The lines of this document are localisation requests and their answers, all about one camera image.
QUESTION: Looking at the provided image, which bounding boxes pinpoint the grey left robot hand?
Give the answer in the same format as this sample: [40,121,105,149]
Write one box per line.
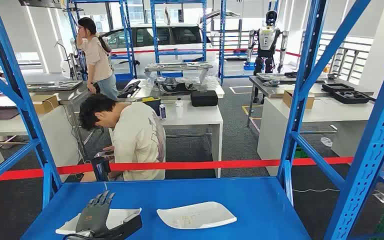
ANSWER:
[76,190,143,240]

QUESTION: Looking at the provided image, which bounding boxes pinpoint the white curved plastic part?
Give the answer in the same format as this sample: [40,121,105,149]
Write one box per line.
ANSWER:
[156,201,238,230]
[55,207,143,236]

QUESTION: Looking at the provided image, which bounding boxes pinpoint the smartphone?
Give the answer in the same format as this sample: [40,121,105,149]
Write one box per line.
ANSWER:
[94,150,115,159]

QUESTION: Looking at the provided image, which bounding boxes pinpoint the white table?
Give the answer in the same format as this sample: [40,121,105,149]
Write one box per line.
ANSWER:
[256,96,384,177]
[109,98,224,179]
[0,105,80,173]

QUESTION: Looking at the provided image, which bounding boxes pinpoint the cardboard box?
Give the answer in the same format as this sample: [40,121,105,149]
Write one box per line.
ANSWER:
[282,90,315,110]
[30,95,60,115]

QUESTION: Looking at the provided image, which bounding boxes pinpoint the steel table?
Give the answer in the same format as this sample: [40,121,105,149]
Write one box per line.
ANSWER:
[117,77,226,100]
[246,74,375,128]
[26,81,92,158]

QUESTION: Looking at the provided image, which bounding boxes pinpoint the black toolbox yellow lid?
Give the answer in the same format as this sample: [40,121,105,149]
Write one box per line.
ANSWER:
[141,96,162,117]

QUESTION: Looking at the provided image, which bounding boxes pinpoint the red barrier belt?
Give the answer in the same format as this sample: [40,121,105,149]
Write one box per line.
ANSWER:
[110,47,302,59]
[0,153,384,182]

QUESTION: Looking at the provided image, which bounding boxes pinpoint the black slotted tray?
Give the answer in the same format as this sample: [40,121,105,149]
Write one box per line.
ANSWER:
[117,80,142,99]

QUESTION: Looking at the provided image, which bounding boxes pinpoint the open laptop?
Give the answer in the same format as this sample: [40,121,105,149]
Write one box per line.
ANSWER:
[0,85,21,121]

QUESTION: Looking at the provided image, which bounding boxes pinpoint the black white humanoid robot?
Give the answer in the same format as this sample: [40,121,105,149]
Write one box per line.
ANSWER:
[246,9,290,75]
[68,37,89,81]

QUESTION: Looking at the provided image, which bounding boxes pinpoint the black carrying case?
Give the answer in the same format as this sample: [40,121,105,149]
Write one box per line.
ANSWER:
[190,90,219,108]

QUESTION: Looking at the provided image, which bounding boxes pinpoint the white car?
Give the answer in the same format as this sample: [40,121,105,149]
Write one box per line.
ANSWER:
[61,9,241,78]

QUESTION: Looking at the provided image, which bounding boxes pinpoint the long silver metal panel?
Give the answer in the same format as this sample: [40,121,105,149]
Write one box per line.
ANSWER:
[144,61,214,84]

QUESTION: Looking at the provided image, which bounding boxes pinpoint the black plastic tray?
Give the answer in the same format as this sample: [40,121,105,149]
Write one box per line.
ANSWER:
[321,82,355,94]
[331,90,372,105]

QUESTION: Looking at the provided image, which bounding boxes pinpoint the metal railing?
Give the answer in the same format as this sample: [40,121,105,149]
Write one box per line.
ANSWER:
[311,31,373,84]

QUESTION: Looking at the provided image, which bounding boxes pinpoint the black stanchion post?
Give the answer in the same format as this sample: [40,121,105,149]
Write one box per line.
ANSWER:
[90,156,112,182]

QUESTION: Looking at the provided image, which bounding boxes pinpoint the black curved frame part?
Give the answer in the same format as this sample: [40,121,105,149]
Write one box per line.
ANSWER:
[155,77,193,95]

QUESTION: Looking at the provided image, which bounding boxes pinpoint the white floor cable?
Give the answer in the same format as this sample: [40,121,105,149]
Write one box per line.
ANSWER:
[292,187,340,194]

